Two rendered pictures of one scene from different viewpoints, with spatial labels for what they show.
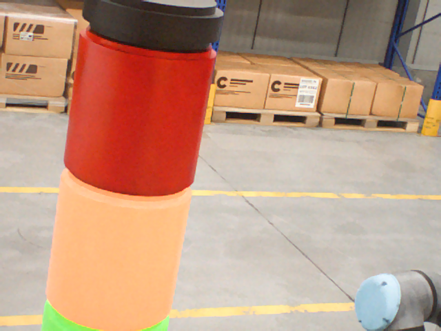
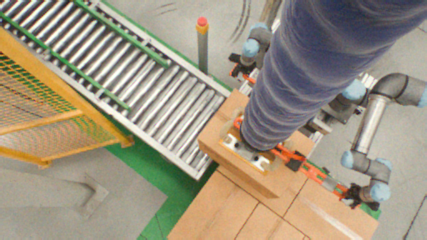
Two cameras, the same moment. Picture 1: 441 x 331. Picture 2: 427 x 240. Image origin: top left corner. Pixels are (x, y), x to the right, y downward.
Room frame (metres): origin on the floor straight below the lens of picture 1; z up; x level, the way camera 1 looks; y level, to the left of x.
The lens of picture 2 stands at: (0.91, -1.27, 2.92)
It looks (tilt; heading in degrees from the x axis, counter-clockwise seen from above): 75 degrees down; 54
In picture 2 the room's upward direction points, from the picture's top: 8 degrees clockwise
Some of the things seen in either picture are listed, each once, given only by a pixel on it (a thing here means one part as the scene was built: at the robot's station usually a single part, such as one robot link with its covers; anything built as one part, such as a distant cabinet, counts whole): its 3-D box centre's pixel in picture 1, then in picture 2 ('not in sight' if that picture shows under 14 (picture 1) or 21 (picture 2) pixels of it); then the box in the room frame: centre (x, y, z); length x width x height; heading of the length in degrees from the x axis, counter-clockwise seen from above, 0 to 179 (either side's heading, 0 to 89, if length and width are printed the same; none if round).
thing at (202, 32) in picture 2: not in sight; (203, 57); (1.45, -0.19, 0.50); 0.07 x 0.07 x 1.00; 25
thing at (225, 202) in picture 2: not in sight; (268, 227); (1.26, -1.66, 0.34); 1.20 x 1.00 x 0.40; 115
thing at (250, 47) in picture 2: not in sight; (249, 50); (1.45, -0.71, 1.50); 0.09 x 0.08 x 0.11; 37
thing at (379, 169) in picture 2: not in sight; (378, 170); (1.66, -1.51, 1.50); 0.11 x 0.11 x 0.08; 40
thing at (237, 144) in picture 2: not in sight; (246, 152); (1.25, -1.12, 1.09); 0.34 x 0.10 x 0.05; 116
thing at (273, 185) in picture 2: not in sight; (252, 146); (1.35, -1.08, 0.87); 0.60 x 0.40 x 0.40; 115
